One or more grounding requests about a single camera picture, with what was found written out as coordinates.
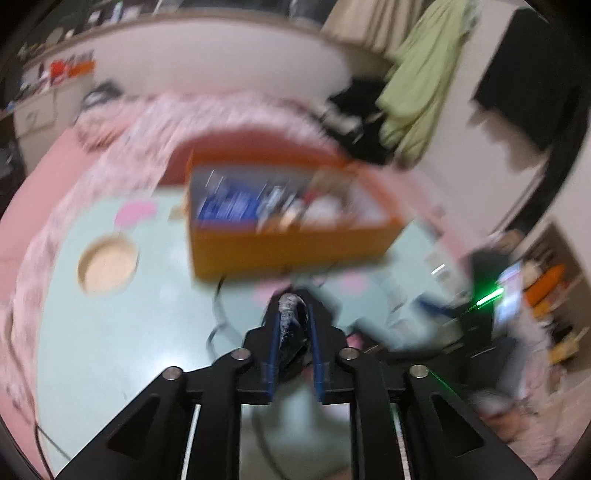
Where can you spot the dark grey coiled item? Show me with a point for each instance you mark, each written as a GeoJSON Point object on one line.
{"type": "Point", "coordinates": [101, 94]}

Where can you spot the large orange cardboard box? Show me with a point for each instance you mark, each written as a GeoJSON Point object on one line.
{"type": "Point", "coordinates": [277, 251]}

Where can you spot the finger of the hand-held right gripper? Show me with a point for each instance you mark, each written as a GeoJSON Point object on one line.
{"type": "Point", "coordinates": [434, 308]}

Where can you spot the white drawer cabinet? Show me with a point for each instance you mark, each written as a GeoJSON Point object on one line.
{"type": "Point", "coordinates": [37, 115]}

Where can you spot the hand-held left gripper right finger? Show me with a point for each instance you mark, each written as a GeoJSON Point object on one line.
{"type": "Point", "coordinates": [318, 360]}

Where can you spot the beige curtain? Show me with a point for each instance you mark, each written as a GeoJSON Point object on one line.
{"type": "Point", "coordinates": [369, 23]}

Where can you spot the black hanging cloth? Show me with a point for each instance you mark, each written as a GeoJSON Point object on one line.
{"type": "Point", "coordinates": [526, 69]}

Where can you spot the pink bed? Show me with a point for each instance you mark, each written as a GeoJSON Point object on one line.
{"type": "Point", "coordinates": [51, 161]}

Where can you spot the small orange box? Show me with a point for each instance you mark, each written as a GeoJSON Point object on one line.
{"type": "Point", "coordinates": [82, 68]}

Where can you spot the orange object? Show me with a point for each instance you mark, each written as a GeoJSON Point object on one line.
{"type": "Point", "coordinates": [547, 284]}

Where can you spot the black fur-trimmed lace pouch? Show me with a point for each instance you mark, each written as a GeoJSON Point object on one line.
{"type": "Point", "coordinates": [291, 323]}

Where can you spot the pile of black clothes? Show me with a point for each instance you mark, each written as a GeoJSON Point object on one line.
{"type": "Point", "coordinates": [364, 138]}

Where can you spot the red container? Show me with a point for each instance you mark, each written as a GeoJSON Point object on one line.
{"type": "Point", "coordinates": [57, 70]}

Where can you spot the blue tin box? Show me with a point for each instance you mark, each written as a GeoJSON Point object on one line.
{"type": "Point", "coordinates": [226, 205]}

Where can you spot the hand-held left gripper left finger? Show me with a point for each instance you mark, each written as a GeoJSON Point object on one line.
{"type": "Point", "coordinates": [273, 355]}

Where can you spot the pink floral blanket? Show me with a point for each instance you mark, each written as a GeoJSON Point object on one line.
{"type": "Point", "coordinates": [138, 129]}

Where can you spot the green hanging cloth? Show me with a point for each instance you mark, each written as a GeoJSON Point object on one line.
{"type": "Point", "coordinates": [425, 83]}

